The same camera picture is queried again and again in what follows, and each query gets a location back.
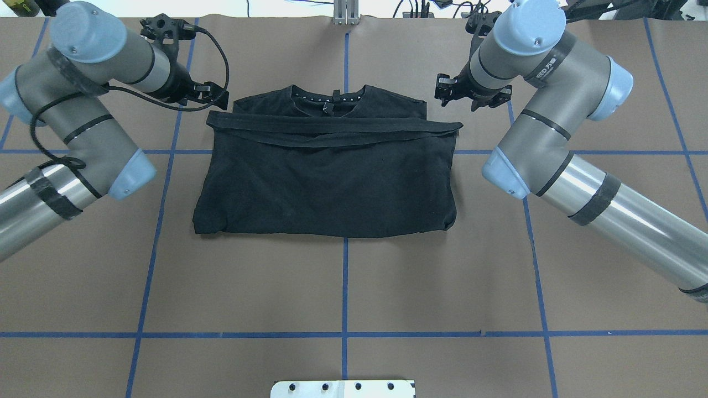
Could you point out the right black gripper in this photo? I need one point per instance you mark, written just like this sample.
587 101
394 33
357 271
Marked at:
463 87

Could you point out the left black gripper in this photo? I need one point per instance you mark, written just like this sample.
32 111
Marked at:
178 84

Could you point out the black graphic t-shirt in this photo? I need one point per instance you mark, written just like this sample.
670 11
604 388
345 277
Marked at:
367 164

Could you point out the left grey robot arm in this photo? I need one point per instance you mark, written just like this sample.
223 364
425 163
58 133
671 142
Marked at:
57 93

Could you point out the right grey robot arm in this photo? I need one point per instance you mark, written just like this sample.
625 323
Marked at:
573 82

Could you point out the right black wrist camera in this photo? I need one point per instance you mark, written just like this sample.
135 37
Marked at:
480 23

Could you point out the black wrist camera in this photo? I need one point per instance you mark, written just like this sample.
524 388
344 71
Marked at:
167 32
480 23

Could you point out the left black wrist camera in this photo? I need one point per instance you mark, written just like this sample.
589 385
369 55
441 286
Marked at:
167 32

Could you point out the aluminium profile post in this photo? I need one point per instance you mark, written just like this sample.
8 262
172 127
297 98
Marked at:
346 12

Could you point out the white metal mount base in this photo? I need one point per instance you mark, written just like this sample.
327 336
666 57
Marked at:
344 388

